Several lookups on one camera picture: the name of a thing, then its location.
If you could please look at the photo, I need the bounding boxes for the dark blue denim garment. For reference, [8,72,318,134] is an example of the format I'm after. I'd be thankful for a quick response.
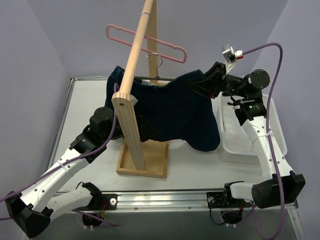
[104,65,221,153]

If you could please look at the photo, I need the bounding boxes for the pink hanger with metal hook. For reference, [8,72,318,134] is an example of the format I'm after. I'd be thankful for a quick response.
[105,11,188,63]

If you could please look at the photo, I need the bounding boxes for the dark hanger with metal hook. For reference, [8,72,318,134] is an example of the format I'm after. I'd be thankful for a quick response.
[133,52,174,82]

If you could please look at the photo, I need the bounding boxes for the white pleated skirt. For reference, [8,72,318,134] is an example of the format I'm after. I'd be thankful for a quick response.
[221,106,254,154]

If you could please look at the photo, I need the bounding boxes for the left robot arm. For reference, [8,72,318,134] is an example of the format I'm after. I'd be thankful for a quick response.
[4,107,123,238]

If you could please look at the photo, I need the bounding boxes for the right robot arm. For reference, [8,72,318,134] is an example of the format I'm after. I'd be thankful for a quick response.
[187,62,306,209]

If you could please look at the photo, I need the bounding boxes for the wooden clothes rack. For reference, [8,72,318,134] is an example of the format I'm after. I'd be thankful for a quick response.
[112,0,169,179]

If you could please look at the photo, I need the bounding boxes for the white plastic basket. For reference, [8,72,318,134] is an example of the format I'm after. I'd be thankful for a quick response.
[217,95,288,165]

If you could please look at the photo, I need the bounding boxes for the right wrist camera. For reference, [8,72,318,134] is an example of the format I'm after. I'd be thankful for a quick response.
[221,44,243,74]

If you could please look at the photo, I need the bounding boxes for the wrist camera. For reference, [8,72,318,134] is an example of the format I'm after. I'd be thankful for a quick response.
[221,44,243,74]
[131,95,138,106]

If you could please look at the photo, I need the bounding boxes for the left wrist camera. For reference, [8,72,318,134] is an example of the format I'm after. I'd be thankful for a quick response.
[131,95,138,106]

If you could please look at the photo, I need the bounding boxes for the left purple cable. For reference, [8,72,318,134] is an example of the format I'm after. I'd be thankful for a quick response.
[0,82,121,228]

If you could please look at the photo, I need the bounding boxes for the aluminium mounting rail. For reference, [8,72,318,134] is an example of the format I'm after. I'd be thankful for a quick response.
[49,191,298,216]

